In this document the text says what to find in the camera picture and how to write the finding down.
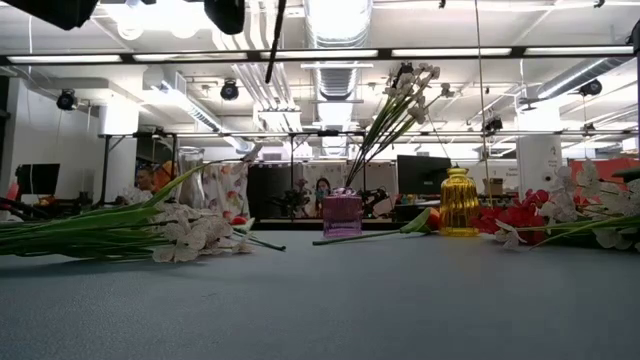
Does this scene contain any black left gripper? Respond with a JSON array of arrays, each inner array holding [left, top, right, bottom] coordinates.
[[203, 0, 288, 85]]

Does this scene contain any white artificial flower bunch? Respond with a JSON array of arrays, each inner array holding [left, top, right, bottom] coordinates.
[[0, 144, 265, 261], [343, 61, 456, 190], [492, 159, 640, 253], [0, 199, 257, 265]]

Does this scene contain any clear glass vase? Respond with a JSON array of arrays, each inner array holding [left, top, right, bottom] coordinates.
[[175, 145, 207, 209]]

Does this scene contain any pink ribbed glass vase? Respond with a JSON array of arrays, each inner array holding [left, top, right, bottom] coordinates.
[[321, 187, 364, 239]]

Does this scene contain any yellow ribbed glass vase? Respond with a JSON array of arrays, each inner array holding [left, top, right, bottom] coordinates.
[[438, 167, 481, 238]]

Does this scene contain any black partition panel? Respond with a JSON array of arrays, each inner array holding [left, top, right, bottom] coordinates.
[[247, 162, 297, 221]]

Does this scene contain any person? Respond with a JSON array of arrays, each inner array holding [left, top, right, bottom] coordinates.
[[313, 177, 332, 219], [133, 167, 157, 204]]

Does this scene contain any floral curtain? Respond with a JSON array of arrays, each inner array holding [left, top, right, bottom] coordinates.
[[202, 162, 251, 222], [299, 162, 399, 221]]

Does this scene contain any large black monitor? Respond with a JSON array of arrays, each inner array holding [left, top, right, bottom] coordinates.
[[397, 154, 452, 197]]

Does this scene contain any small black monitor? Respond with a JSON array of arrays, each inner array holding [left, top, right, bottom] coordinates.
[[14, 163, 61, 197]]

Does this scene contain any white pillar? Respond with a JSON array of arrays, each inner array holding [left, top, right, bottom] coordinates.
[[515, 133, 565, 221]]

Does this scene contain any orange partition screen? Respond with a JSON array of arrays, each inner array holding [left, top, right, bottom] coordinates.
[[567, 157, 640, 201]]

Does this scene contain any black rig frame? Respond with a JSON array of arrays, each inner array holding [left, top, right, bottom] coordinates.
[[0, 19, 640, 232]]

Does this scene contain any black background stand frame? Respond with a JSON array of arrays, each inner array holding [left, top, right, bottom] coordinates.
[[98, 130, 369, 221]]

